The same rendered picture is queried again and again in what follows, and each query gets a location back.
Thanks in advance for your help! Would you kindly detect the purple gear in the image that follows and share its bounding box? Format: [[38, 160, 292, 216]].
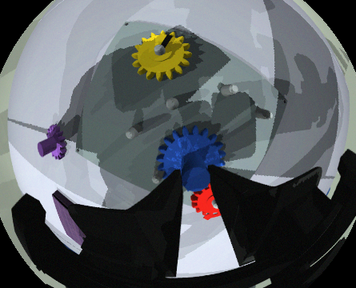
[[38, 125, 66, 160]]

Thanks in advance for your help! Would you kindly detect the red curved arrow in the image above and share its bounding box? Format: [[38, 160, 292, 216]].
[[203, 214, 220, 220]]

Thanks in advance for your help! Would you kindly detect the blue gear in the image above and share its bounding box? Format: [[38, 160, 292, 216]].
[[156, 125, 226, 192]]

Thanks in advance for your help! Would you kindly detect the yellow gear with black stripe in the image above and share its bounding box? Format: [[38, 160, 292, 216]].
[[132, 31, 192, 82]]

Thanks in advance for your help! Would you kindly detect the red gear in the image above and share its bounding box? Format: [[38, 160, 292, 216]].
[[190, 184, 220, 217]]

